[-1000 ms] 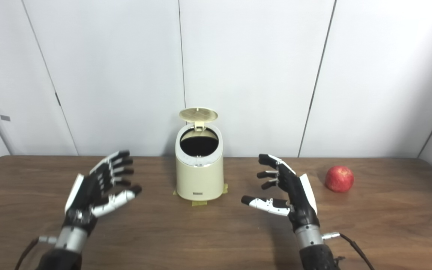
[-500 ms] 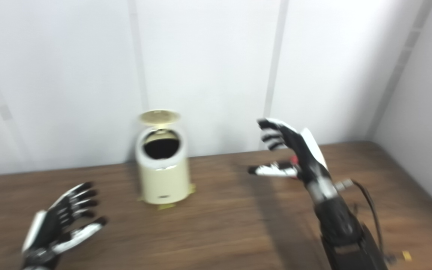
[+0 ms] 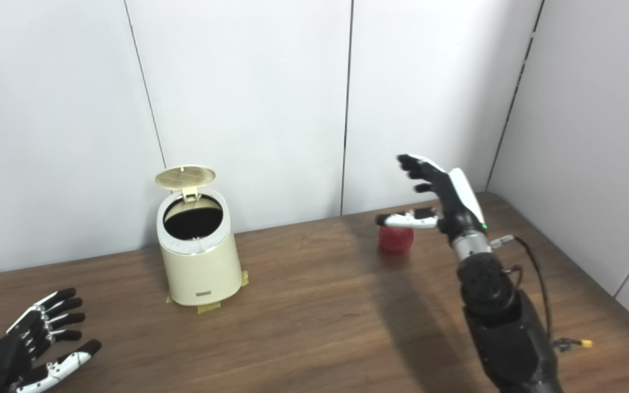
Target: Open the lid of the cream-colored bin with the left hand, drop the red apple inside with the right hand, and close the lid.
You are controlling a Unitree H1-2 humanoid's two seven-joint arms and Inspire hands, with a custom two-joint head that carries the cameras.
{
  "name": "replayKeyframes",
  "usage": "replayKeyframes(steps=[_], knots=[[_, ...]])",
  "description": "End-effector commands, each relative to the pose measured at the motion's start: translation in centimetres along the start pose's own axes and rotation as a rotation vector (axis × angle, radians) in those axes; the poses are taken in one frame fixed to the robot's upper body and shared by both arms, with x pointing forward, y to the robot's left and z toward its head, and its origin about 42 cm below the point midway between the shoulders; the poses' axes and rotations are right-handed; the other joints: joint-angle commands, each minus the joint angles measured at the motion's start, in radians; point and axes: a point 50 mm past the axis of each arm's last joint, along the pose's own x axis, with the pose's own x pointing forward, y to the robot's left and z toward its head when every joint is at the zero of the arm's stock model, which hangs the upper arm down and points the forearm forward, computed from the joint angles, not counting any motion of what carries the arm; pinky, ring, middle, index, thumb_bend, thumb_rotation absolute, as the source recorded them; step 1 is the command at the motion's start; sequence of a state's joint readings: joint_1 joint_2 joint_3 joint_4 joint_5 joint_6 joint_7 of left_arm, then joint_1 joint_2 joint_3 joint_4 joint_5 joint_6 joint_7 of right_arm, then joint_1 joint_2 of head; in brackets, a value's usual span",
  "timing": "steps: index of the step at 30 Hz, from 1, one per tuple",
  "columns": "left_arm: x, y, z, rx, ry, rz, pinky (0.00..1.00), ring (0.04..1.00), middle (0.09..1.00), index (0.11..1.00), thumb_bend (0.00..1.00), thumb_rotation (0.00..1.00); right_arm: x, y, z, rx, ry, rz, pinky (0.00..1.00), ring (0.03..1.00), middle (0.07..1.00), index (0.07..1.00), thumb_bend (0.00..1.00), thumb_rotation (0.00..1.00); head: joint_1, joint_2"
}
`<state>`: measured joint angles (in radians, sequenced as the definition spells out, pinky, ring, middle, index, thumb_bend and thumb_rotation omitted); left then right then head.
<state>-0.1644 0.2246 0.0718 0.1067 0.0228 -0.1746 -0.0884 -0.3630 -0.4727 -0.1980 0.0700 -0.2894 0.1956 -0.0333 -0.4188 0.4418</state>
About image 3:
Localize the white and black left hand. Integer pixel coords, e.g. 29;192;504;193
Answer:
0;288;102;393

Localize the white and black right hand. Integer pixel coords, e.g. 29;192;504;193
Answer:
376;154;487;246

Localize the red apple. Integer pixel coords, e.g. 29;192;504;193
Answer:
378;225;415;253

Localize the round cream bin lid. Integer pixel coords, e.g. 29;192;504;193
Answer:
155;165;217;203

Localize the cream-colored bin body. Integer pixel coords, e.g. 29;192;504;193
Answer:
156;188;242;306

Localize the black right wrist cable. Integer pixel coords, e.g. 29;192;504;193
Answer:
489;235;594;351

